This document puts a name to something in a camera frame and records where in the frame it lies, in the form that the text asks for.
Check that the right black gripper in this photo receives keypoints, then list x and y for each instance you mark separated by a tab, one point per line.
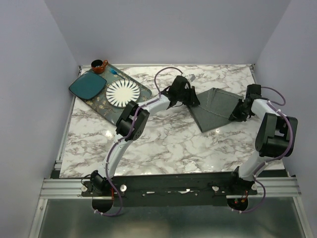
237	117

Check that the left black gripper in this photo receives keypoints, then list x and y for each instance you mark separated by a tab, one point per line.
192	98

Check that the grey cloth napkin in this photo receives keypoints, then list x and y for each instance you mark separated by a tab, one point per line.
215	108

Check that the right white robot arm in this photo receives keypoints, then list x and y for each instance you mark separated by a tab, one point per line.
274	141

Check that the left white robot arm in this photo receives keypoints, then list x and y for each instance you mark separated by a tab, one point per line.
132	122

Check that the white striped round plate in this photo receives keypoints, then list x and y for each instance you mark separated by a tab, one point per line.
121	92

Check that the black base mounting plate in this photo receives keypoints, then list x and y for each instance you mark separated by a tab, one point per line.
216	189

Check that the floral rectangular serving tray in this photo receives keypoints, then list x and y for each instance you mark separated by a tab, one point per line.
100	105

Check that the orange ceramic mug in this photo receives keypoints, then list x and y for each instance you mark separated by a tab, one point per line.
98	66

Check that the teal square plate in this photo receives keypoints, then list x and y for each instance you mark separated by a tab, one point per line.
87	86

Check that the aluminium frame rail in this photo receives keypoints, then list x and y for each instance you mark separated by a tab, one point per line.
61	189

